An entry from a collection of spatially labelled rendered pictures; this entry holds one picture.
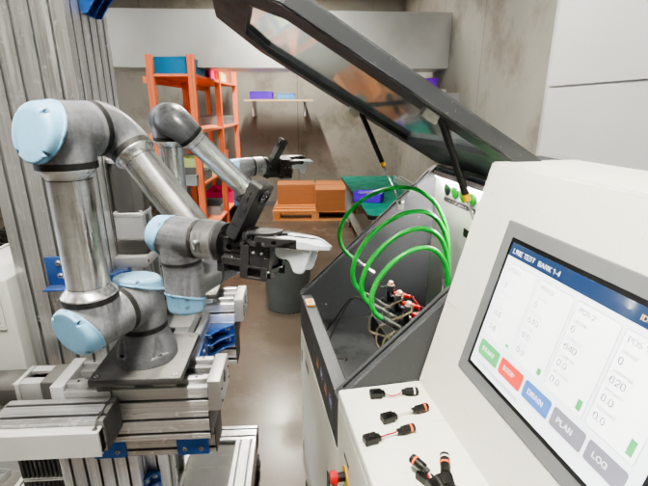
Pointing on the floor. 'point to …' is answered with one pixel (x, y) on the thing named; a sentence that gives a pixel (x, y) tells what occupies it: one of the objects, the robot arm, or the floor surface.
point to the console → (495, 460)
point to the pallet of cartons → (310, 200)
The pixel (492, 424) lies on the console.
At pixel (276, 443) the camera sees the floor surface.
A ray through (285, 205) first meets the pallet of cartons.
